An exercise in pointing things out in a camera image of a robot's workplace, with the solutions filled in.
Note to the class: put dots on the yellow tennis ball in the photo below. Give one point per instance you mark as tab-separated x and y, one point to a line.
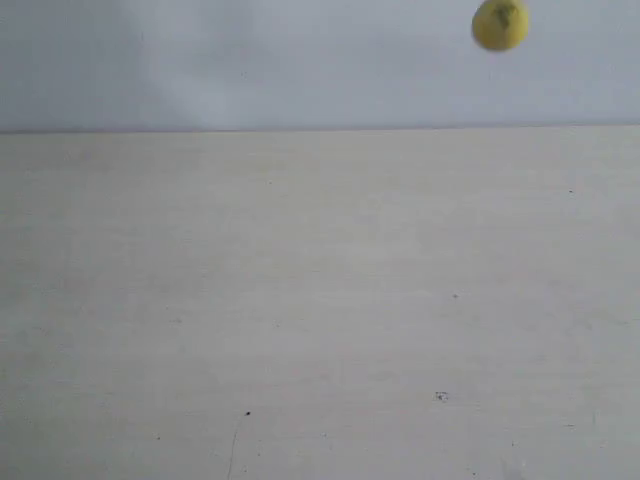
500	25

